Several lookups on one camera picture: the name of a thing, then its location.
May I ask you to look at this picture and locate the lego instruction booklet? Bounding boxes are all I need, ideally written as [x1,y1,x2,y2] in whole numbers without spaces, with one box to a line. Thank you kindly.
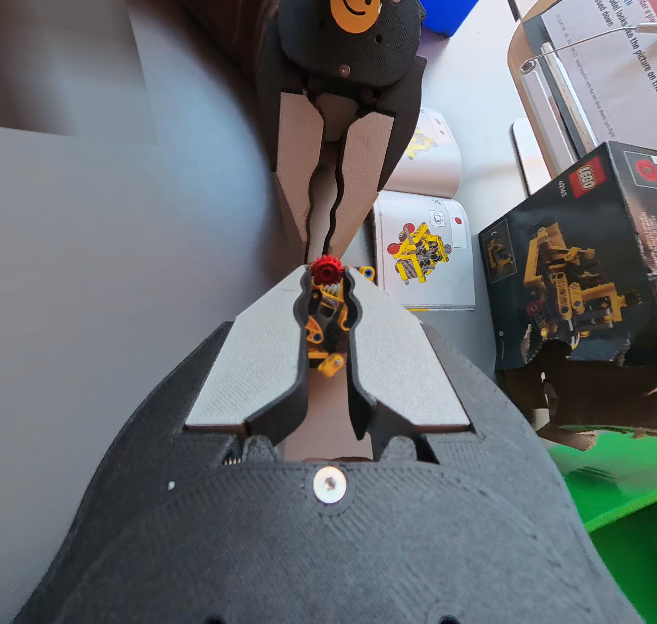
[359,108,476,312]

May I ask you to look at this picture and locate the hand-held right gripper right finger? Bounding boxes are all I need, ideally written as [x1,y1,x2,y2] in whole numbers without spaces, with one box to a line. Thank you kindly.
[344,266,472,441]

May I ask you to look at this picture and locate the task instruction sign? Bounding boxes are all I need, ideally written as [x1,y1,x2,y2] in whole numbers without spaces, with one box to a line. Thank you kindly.
[507,0,657,196]

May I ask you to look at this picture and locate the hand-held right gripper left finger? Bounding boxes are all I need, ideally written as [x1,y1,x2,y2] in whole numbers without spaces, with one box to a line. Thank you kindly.
[184,265,311,445]

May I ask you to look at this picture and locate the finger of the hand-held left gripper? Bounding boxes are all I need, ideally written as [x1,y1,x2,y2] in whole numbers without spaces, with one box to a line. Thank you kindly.
[257,29,326,265]
[323,54,428,263]

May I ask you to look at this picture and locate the red lego gear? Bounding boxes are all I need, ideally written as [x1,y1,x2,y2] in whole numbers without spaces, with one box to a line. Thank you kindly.
[310,256,345,285]

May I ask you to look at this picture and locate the dark lego box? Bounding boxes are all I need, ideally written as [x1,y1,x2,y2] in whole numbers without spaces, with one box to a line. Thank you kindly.
[478,141,657,453]

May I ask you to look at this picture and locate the person's left forearm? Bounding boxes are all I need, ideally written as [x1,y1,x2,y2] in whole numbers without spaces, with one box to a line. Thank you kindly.
[154,0,293,78]

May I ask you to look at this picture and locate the yellow lego bulldozer model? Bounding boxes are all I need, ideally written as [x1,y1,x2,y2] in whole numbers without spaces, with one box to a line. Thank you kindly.
[305,265,376,377]

